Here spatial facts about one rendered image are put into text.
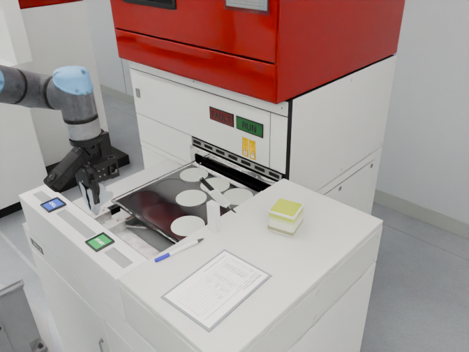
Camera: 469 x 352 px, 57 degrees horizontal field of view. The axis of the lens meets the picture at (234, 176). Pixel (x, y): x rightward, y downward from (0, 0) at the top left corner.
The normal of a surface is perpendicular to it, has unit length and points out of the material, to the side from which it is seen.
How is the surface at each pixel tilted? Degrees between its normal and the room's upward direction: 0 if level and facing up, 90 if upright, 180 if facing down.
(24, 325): 90
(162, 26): 90
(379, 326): 0
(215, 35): 90
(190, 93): 90
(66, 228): 0
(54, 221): 0
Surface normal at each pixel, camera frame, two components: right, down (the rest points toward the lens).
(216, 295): -0.02, -0.87
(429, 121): -0.69, 0.37
